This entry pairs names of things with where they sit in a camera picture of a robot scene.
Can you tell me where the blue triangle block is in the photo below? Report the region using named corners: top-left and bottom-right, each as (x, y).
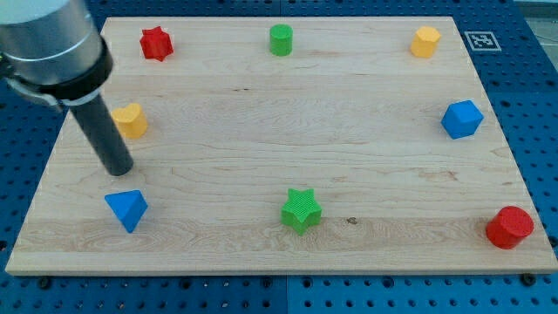
top-left (105, 189), bottom-right (148, 233)

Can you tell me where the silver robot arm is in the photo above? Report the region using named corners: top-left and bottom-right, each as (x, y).
top-left (1, 0), bottom-right (112, 106)

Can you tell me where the green star block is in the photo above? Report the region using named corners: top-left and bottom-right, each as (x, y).
top-left (281, 188), bottom-right (322, 236)

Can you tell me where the red star block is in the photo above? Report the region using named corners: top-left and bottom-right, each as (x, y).
top-left (139, 26), bottom-right (174, 62)

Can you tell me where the wooden board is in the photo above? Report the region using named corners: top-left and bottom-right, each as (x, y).
top-left (5, 17), bottom-right (557, 276)

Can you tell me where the green cylinder block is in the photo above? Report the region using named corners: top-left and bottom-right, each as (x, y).
top-left (269, 24), bottom-right (294, 57)

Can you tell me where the yellow heart block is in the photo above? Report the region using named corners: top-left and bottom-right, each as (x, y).
top-left (111, 103), bottom-right (148, 139)

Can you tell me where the blue cube block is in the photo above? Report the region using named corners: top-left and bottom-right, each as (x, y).
top-left (441, 99), bottom-right (484, 140)

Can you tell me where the yellow hexagon block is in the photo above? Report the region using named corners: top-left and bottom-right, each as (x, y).
top-left (410, 26), bottom-right (441, 58)

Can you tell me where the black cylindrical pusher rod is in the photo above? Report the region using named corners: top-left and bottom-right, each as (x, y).
top-left (70, 95), bottom-right (133, 176)

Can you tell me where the white fiducial marker tag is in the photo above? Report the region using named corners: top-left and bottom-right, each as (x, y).
top-left (465, 31), bottom-right (501, 51)

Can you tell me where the red cylinder block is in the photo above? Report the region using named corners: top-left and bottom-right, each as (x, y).
top-left (486, 206), bottom-right (534, 249)

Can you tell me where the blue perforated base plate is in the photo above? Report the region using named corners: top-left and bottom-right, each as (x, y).
top-left (1, 0), bottom-right (557, 313)

